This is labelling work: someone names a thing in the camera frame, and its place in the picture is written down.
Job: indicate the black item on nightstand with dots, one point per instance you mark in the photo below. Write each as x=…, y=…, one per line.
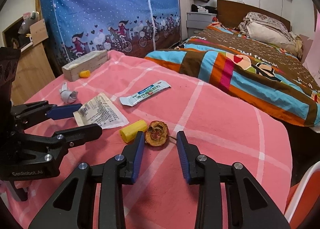
x=211, y=8

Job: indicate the pink plaid blanket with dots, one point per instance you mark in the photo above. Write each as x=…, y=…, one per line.
x=212, y=131

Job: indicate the white printed sachet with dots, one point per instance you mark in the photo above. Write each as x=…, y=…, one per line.
x=100, y=114

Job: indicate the grey plush toy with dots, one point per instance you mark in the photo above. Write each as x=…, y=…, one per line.
x=27, y=23

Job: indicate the cream pillow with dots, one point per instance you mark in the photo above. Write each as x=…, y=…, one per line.
x=270, y=35

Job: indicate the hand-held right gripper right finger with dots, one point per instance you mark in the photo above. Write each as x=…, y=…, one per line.
x=183, y=159

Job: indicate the white and blue tube wrapper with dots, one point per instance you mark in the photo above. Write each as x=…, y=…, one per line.
x=145, y=93

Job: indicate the small yellow cap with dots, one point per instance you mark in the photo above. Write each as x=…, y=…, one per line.
x=84, y=73

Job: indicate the grey nightstand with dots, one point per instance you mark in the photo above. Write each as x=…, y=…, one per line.
x=200, y=19

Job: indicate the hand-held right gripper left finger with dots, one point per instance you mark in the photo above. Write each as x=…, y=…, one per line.
x=138, y=159

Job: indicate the white tissue box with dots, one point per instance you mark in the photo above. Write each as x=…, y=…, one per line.
x=201, y=9

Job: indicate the tall white cupboard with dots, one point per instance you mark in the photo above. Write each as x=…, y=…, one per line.
x=183, y=14

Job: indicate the blue dotted fabric wardrobe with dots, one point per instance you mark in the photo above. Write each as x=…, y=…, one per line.
x=100, y=7

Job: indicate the floral pillow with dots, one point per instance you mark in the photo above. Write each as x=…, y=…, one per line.
x=265, y=19

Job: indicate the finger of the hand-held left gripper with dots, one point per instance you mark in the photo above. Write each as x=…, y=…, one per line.
x=85, y=131
x=65, y=111

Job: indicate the colourful brown bedspread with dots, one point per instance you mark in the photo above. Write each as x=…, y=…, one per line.
x=250, y=69

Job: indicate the grey wrapper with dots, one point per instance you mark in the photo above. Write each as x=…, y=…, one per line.
x=68, y=95

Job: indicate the light wooden cabinet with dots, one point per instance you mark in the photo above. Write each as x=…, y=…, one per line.
x=32, y=69

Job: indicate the orange bucket with white rim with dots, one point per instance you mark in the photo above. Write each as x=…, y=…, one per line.
x=307, y=201

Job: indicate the brown wooden headboard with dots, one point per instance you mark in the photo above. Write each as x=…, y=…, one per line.
x=230, y=10

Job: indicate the dried brown fruit peel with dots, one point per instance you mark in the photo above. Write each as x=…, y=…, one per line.
x=156, y=135

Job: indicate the yellow plastic cylinder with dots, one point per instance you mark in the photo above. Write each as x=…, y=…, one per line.
x=132, y=130

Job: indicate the yellowish crumpled cloth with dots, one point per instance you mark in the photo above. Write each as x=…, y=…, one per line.
x=297, y=44

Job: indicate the wooden block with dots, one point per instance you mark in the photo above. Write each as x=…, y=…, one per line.
x=85, y=65

